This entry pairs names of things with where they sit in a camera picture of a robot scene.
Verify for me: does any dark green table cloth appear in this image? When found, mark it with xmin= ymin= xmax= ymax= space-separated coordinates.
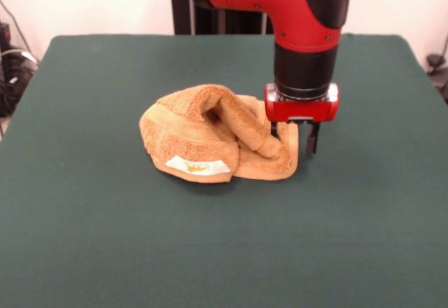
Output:
xmin=0 ymin=34 xmax=448 ymax=308

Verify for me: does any tan terry towel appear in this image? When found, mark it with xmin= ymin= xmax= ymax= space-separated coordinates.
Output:
xmin=139 ymin=83 xmax=301 ymax=185

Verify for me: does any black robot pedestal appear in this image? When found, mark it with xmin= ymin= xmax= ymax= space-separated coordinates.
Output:
xmin=167 ymin=0 xmax=276 ymax=36

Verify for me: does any black stand foot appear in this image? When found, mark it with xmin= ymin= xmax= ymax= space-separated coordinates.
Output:
xmin=426 ymin=54 xmax=448 ymax=104

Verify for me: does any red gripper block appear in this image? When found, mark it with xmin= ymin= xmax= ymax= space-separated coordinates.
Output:
xmin=263 ymin=83 xmax=340 ymax=155

